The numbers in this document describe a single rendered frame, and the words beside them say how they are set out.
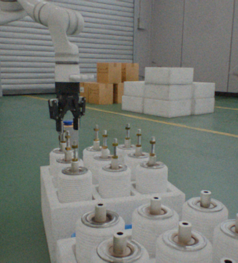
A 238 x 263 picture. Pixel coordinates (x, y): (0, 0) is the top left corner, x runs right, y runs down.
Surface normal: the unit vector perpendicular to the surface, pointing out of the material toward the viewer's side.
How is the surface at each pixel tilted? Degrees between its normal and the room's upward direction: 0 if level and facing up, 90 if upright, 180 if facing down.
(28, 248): 0
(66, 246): 0
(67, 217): 90
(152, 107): 90
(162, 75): 90
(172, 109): 90
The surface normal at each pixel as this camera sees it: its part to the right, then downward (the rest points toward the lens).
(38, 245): 0.01, -0.98
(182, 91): 0.62, 0.16
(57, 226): 0.29, 0.19
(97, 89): -0.80, 0.11
